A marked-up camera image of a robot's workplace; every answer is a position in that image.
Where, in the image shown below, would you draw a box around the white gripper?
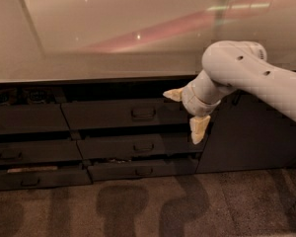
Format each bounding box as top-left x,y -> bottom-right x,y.
163,83 -> 221,144

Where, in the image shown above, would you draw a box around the pale item in bottom drawer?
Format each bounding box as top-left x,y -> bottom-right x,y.
7,166 -> 58,174

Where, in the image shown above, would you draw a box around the dark grey cabinet door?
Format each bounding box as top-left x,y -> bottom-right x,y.
197,91 -> 296,173

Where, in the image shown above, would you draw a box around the items in top left drawer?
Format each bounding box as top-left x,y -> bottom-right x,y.
0,87 -> 55,106

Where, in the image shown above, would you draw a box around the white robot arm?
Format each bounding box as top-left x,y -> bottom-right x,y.
163,40 -> 296,144

